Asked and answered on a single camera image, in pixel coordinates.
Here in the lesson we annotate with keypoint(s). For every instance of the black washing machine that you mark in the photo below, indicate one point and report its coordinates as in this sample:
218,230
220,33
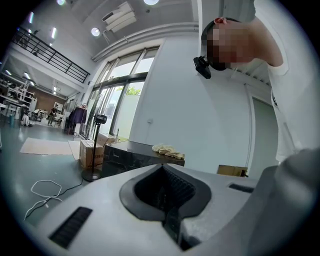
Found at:
130,155

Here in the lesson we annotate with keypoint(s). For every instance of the small flat cardboard sheet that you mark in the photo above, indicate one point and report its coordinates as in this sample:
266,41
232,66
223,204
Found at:
74,150

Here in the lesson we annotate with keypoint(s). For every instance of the person's head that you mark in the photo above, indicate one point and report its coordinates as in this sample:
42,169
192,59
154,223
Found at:
225,45

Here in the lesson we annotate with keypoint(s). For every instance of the small brown cardboard box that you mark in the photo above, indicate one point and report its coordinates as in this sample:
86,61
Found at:
106,140

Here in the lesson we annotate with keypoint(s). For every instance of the large brown cardboard box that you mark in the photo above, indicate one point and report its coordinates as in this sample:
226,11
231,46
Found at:
86,155

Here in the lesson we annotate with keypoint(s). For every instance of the clothes rack with dark garments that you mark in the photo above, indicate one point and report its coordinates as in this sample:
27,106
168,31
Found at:
77,117

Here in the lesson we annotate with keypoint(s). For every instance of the black balcony railing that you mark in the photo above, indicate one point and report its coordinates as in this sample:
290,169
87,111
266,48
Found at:
50,53

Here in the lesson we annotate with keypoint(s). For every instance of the black head-mounted camera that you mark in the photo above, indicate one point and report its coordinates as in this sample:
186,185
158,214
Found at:
203,67

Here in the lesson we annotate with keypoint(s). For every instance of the white storage shelves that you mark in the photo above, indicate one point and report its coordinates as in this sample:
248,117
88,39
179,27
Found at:
25,92

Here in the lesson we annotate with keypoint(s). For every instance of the grey door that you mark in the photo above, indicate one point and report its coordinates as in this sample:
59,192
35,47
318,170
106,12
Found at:
262,137

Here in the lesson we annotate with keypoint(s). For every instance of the black standing fan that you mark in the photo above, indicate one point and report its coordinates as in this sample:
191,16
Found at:
91,176

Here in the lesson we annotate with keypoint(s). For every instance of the beige crumpled cloth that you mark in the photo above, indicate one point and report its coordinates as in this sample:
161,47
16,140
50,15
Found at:
167,150

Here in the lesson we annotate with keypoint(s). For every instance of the upright brown cardboard panel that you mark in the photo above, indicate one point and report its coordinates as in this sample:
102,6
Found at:
231,171

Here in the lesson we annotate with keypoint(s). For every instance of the large flat cardboard sheet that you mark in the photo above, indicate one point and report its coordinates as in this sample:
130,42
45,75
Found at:
45,146

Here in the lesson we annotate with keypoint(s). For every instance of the person's white shirt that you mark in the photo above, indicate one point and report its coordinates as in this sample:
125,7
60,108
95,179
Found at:
295,100

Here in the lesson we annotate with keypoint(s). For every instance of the round ceiling light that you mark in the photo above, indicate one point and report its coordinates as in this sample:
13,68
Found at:
95,31
151,1
60,2

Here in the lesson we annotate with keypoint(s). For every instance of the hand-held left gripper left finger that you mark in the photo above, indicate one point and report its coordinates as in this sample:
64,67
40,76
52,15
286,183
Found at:
107,220

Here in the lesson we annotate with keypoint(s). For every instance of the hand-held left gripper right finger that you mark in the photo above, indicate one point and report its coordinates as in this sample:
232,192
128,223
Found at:
220,215

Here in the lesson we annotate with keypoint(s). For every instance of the white ceiling air conditioner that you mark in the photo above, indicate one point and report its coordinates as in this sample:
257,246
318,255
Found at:
120,17

